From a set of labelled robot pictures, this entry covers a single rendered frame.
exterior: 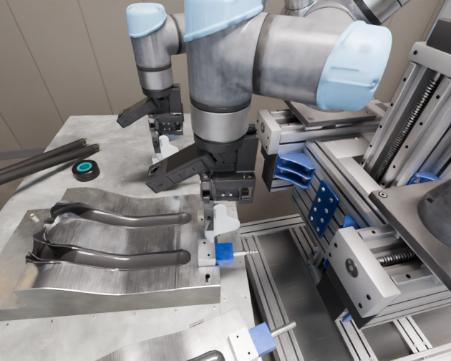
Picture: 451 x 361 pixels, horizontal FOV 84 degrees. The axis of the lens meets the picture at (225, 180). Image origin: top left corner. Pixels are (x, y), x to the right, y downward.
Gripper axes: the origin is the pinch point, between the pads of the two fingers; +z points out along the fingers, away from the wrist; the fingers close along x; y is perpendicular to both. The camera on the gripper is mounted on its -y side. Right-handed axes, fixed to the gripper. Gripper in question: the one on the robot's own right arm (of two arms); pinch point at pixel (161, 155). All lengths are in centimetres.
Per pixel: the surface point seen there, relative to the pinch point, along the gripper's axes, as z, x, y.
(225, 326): 9.5, -42.6, 14.8
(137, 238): 6.7, -23.1, -4.2
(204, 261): 4.1, -31.7, 11.3
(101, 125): 15, 43, -32
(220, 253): 4.6, -29.7, 14.9
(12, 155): 92, 128, -152
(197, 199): 6.0, -12.3, 9.8
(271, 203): 95, 63, 61
